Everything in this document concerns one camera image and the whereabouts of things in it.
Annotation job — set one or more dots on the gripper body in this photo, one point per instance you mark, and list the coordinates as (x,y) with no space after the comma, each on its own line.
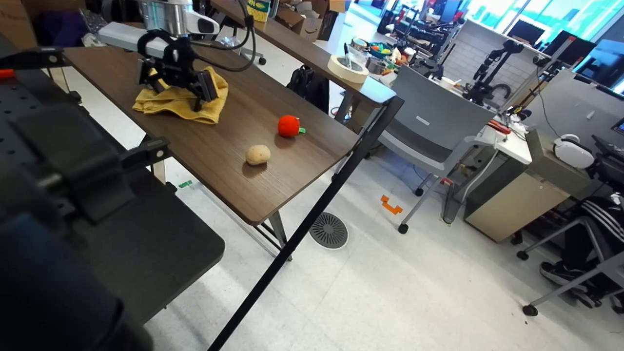
(178,61)

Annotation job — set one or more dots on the white headset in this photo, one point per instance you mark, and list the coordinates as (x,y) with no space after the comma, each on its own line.
(573,152)

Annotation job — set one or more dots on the grey wheeled chair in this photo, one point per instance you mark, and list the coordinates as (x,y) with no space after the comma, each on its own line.
(594,273)

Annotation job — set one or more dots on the silver bowl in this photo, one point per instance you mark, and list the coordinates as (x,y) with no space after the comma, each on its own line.
(375,65)

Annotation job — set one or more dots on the beige potato plush toy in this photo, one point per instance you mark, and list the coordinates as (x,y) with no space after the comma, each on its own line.
(258,155)

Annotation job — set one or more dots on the grey partition panel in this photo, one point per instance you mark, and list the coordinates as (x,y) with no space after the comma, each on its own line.
(570,105)

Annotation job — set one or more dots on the green tape mark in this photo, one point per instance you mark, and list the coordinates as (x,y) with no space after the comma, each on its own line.
(185,184)

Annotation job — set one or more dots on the teal bowl of toy fruit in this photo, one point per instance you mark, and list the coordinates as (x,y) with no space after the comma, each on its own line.
(381,49)

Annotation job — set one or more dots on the round floor drain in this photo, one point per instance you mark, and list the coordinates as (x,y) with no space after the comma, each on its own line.
(329,230)

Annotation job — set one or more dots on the beige cabinet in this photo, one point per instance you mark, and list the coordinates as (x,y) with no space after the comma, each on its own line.
(512,200)

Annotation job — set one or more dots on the red tomato plush toy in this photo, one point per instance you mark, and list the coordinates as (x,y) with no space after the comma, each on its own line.
(288,126)

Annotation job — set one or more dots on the stack of cardboard boxes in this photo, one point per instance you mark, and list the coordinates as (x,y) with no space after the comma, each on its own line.
(307,22)

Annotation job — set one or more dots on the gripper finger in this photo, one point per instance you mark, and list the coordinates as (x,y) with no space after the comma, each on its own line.
(205,87)
(150,70)

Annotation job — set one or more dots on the yellow towel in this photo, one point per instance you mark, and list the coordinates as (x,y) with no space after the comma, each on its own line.
(180,103)

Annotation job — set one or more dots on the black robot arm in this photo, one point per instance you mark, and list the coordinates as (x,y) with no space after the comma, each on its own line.
(490,73)

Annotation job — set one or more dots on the person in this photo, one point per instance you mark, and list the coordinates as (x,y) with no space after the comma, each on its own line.
(592,234)

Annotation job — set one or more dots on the long brown table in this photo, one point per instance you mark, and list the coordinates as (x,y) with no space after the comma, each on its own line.
(297,46)

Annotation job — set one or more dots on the roll of masking tape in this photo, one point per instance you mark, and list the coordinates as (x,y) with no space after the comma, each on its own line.
(348,71)

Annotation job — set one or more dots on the black clamp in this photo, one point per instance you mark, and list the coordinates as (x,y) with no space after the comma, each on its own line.
(144,152)
(34,58)

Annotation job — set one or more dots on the row of monitors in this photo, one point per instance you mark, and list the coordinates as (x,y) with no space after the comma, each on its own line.
(599,61)

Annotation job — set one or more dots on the grey flat box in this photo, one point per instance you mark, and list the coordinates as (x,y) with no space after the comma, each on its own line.
(119,36)

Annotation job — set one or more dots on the orange tape mark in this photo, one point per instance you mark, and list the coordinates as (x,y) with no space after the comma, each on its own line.
(391,206)

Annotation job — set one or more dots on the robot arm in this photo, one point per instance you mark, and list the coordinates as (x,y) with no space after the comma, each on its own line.
(168,14)

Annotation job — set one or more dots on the black backpack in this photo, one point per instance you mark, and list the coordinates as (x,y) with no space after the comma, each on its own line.
(312,87)

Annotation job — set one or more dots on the black marker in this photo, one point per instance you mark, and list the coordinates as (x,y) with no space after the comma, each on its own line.
(347,52)

